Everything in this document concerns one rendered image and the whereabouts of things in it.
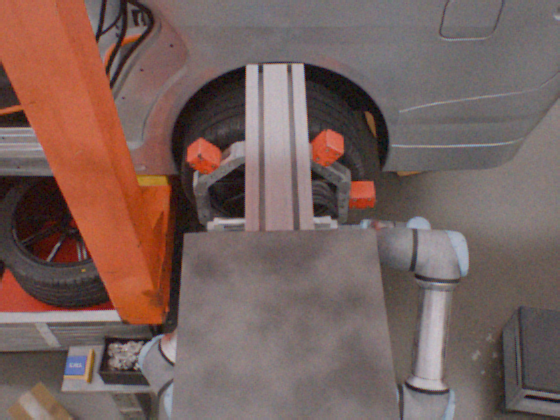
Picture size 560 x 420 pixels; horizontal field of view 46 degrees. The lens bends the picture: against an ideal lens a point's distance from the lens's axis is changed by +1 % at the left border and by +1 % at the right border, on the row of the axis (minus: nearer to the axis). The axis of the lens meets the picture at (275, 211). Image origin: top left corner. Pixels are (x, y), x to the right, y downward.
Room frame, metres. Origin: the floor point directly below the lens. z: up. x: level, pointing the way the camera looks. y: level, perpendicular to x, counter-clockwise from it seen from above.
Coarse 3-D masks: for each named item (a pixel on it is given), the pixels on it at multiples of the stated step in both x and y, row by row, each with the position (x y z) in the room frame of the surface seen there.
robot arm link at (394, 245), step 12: (360, 228) 1.19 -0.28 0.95; (372, 228) 1.11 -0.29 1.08; (384, 228) 0.99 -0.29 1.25; (396, 228) 0.96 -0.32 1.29; (408, 228) 0.96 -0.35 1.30; (384, 240) 0.93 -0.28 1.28; (396, 240) 0.92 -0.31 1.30; (408, 240) 0.91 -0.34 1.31; (384, 252) 0.90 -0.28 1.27; (396, 252) 0.89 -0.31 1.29; (408, 252) 0.88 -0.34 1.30; (396, 264) 0.87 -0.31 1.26; (408, 264) 0.86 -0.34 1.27
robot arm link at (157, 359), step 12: (168, 336) 0.77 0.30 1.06; (144, 348) 0.75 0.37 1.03; (156, 348) 0.74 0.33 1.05; (168, 348) 0.73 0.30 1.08; (144, 360) 0.72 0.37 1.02; (156, 360) 0.71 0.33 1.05; (168, 360) 0.70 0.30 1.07; (144, 372) 0.70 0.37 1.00; (156, 372) 0.68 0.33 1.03; (168, 372) 0.68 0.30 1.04; (156, 384) 0.65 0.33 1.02
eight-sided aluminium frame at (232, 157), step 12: (240, 144) 1.41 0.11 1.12; (228, 156) 1.41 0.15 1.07; (240, 156) 1.37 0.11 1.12; (312, 156) 1.37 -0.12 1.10; (228, 168) 1.37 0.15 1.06; (312, 168) 1.37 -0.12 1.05; (324, 168) 1.37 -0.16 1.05; (336, 168) 1.41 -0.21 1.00; (204, 180) 1.37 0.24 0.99; (216, 180) 1.37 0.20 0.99; (336, 180) 1.37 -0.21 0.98; (348, 180) 1.37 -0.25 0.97; (204, 192) 1.37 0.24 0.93; (348, 192) 1.37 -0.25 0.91; (204, 204) 1.37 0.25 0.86; (348, 204) 1.36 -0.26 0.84; (204, 216) 1.37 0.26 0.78; (216, 216) 1.41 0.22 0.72; (324, 216) 1.41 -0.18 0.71
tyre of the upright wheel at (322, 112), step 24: (216, 96) 1.64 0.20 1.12; (240, 96) 1.59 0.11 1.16; (312, 96) 1.60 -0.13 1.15; (336, 96) 1.66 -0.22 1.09; (192, 120) 1.62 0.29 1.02; (216, 120) 1.52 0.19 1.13; (240, 120) 1.48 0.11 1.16; (312, 120) 1.49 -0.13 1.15; (336, 120) 1.54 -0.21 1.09; (216, 144) 1.45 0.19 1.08; (360, 144) 1.57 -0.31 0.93; (192, 168) 1.45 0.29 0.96; (360, 168) 1.45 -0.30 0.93; (192, 192) 1.45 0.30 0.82
